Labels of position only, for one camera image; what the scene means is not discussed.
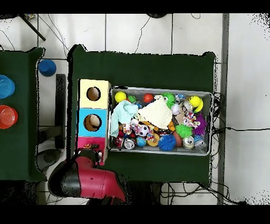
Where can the blue plastic bowl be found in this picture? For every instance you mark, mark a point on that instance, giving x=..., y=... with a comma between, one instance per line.
x=6, y=86

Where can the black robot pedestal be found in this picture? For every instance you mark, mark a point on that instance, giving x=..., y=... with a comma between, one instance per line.
x=145, y=194

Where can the cream waffle cloth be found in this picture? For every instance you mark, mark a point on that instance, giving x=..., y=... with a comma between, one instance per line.
x=156, y=114

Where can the plain yellow ball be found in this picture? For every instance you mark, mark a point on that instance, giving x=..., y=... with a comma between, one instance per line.
x=120, y=97

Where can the black round base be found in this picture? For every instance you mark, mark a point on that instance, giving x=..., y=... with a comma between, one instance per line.
x=156, y=15

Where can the red plastic bowl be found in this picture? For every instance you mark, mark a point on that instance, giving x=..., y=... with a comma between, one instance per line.
x=7, y=117

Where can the wooden box with three holes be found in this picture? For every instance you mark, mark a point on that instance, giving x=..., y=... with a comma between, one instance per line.
x=92, y=123

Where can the black tripod leg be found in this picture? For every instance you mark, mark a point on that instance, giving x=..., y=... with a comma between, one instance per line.
x=33, y=28

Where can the mint green cloth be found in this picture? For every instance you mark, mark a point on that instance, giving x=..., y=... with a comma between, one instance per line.
x=122, y=114

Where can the blue spiky ball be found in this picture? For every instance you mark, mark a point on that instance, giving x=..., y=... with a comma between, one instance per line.
x=167, y=142

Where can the orange tiger plush toy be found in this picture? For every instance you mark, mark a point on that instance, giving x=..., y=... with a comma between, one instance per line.
x=88, y=145

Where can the green furry toy with eyes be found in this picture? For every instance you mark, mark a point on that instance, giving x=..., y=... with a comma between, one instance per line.
x=169, y=99

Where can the red orange ball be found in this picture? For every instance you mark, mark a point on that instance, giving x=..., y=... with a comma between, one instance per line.
x=148, y=98

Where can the dark green side table cloth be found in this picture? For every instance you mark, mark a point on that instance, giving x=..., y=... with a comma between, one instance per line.
x=19, y=148

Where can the blue plastic cup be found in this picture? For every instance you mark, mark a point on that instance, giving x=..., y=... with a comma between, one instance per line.
x=47, y=67

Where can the red robot arm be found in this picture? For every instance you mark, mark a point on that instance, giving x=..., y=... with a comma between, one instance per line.
x=95, y=183

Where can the dark stand base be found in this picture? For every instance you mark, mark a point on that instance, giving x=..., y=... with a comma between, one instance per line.
x=49, y=157

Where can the black upright panel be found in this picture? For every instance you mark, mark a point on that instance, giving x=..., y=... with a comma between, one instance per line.
x=60, y=109

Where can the yellow smiley ball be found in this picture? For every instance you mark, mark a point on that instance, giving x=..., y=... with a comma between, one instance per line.
x=195, y=101

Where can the purple spiky monster toy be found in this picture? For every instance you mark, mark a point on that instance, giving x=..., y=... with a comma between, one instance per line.
x=200, y=124

